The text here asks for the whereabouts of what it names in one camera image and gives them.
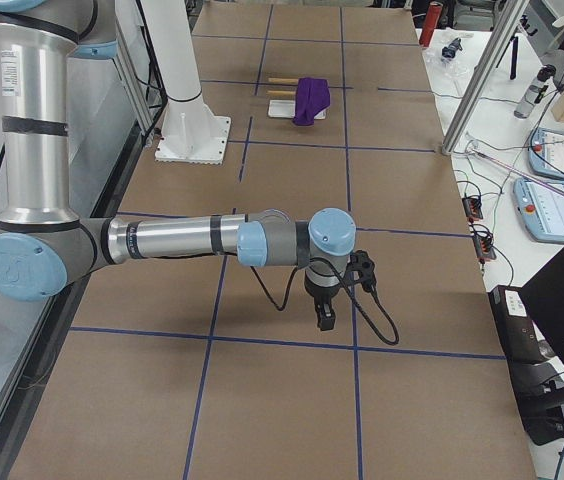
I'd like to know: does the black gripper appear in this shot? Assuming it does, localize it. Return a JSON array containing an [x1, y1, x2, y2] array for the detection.
[[304, 273, 341, 331]]

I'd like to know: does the purple towel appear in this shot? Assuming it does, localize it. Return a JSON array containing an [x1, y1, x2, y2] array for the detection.
[[293, 77, 331, 126]]

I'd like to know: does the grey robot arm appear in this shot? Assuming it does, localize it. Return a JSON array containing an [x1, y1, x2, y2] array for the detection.
[[0, 1, 356, 331]]

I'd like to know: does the white towel rack base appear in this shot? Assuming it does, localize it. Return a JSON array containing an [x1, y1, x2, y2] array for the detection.
[[267, 99, 329, 126]]

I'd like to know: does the wooden rack rod outer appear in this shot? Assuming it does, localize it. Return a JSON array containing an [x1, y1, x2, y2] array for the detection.
[[268, 77, 299, 85]]

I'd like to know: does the black computer box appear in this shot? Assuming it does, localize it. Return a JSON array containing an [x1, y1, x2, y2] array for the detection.
[[488, 285, 564, 446]]

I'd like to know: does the teach pendant near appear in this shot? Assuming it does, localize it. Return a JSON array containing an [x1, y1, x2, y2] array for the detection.
[[513, 178, 564, 244]]

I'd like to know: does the teach pendant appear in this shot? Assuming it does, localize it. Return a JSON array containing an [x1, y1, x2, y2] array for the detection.
[[513, 178, 564, 244], [528, 128, 564, 180]]

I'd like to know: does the teach pendant far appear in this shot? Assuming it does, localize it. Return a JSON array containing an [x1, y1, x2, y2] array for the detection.
[[528, 128, 564, 180]]

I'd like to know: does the clear water bottle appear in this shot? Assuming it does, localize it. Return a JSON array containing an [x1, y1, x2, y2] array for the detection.
[[514, 64, 556, 119]]

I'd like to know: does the red cylinder bottle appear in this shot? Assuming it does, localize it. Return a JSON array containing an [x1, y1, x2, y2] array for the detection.
[[419, 1, 444, 48]]

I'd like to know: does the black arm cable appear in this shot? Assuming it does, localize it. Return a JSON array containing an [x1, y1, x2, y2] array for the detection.
[[249, 248, 401, 346]]

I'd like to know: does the white camera stand base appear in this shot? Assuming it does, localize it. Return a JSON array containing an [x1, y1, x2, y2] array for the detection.
[[143, 1, 231, 164]]

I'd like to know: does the aluminium frame post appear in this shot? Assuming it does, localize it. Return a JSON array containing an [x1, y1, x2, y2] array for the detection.
[[441, 0, 529, 155]]

